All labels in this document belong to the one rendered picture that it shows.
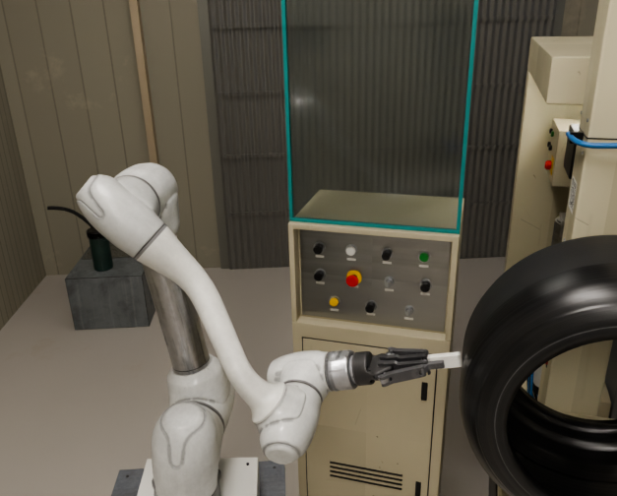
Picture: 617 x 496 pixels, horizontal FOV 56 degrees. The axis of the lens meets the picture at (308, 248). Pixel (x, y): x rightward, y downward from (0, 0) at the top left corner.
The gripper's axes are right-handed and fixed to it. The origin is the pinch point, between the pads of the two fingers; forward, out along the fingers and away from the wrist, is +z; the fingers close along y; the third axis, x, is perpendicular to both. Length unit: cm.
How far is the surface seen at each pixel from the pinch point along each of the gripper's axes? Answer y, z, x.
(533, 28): 353, 45, -42
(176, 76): 273, -192, -82
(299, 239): 66, -52, -12
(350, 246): 65, -35, -7
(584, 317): -12.1, 27.6, -13.5
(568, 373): 25.3, 24.2, 22.5
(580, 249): 6.3, 29.8, -18.3
